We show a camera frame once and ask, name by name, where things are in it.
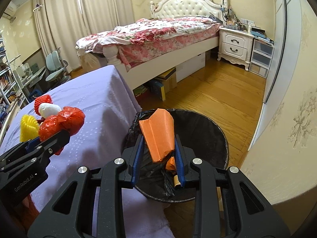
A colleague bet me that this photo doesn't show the yellow foam fruit net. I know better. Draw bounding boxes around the yellow foam fruit net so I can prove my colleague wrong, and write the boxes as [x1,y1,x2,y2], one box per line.
[20,114,39,142]

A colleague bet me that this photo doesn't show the red plastic bag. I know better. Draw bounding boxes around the red plastic bag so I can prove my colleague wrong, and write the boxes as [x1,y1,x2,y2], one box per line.
[39,106,85,142]

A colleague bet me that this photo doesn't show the red foam fruit net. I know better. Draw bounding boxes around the red foam fruit net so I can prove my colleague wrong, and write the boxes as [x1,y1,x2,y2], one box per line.
[34,95,53,115]

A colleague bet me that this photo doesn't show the orange paper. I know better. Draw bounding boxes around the orange paper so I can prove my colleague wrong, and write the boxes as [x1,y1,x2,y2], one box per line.
[139,108,176,172]

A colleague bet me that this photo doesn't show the black trash bin with bag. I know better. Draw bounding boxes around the black trash bin with bag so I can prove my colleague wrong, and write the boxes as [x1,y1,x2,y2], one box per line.
[119,109,229,203]

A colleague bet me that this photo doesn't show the white bookshelf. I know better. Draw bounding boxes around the white bookshelf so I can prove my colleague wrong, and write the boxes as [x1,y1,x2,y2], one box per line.
[1,30,29,123]

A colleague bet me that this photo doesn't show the grey desk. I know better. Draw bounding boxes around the grey desk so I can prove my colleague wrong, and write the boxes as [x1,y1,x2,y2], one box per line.
[22,67,47,88]

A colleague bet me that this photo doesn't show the light blue desk chair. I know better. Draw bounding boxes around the light blue desk chair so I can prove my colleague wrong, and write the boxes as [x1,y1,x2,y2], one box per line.
[46,48,71,85]

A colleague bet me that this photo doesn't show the purple bed sheet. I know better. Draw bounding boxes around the purple bed sheet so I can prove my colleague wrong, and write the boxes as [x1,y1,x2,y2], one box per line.
[1,66,174,237]

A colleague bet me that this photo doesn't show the beige curtains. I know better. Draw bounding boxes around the beige curtains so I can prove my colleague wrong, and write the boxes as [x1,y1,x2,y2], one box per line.
[33,0,134,72]

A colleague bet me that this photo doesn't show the floral pink quilt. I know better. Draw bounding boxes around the floral pink quilt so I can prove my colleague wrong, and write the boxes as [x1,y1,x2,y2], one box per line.
[76,16,222,71]

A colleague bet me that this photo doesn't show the cardboard boxes under bed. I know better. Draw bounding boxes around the cardboard boxes under bed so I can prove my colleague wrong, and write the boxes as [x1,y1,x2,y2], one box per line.
[133,67,177,101]

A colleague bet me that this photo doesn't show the white storage box under bed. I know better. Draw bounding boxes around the white storage box under bed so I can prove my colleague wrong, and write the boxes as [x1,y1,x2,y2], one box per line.
[176,53,205,82]

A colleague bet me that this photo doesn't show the plastic drawer unit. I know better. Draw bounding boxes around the plastic drawer unit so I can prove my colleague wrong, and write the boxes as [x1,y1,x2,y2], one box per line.
[249,38,274,78]

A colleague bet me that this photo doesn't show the white nightstand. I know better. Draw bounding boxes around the white nightstand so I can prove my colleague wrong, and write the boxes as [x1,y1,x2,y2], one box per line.
[217,26,254,71]

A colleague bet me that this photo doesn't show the white bed with tufted headboard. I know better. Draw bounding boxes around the white bed with tufted headboard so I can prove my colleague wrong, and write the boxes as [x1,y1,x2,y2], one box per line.
[76,0,228,89]

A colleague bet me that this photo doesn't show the white sliding wardrobe door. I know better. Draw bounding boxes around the white sliding wardrobe door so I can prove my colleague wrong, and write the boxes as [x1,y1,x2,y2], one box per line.
[249,0,302,147]

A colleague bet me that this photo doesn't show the wall air conditioner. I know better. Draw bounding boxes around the wall air conditioner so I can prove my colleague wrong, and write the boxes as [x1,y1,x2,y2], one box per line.
[2,2,17,19]

